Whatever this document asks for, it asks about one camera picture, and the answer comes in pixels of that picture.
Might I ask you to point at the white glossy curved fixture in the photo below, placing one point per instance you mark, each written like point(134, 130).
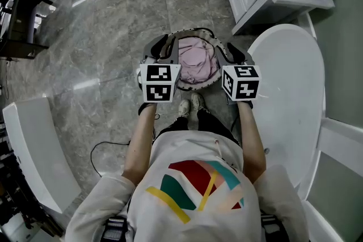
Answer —
point(34, 150)

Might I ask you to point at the person's black trousers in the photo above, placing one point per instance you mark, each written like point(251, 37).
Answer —
point(212, 124)

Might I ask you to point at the pink cloth garment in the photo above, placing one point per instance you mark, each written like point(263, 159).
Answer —
point(195, 62)

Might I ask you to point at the striped laundry basket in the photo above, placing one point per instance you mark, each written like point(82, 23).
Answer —
point(198, 87)

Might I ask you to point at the person's white shoe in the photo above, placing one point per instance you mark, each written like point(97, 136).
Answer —
point(197, 100)
point(184, 108)

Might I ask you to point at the person's left forearm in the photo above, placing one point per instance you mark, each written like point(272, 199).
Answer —
point(139, 150)

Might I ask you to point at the person's white printed shirt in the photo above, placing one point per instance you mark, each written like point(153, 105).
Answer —
point(184, 224)

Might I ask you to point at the white oval bathtub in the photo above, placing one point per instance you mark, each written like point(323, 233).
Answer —
point(289, 93)

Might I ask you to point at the person's left white shoe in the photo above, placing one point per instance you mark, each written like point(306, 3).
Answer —
point(184, 108)

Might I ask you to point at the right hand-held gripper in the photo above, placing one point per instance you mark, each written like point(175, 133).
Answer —
point(241, 85)

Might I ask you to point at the person's right forearm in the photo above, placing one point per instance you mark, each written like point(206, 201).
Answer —
point(252, 147)

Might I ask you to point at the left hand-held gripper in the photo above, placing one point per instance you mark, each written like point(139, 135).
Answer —
point(158, 85)

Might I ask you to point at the person's right white shoe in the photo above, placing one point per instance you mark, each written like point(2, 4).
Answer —
point(197, 100)

